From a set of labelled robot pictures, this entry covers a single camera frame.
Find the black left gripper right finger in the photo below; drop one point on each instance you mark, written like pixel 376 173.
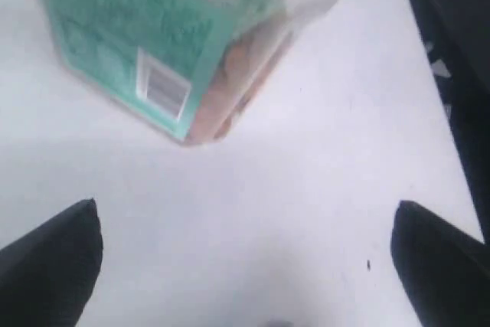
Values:
pixel 444 271

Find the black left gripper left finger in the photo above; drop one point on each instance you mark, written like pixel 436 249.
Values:
pixel 49 274

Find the clear jar yellow lid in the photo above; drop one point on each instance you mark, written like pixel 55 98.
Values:
pixel 188 67

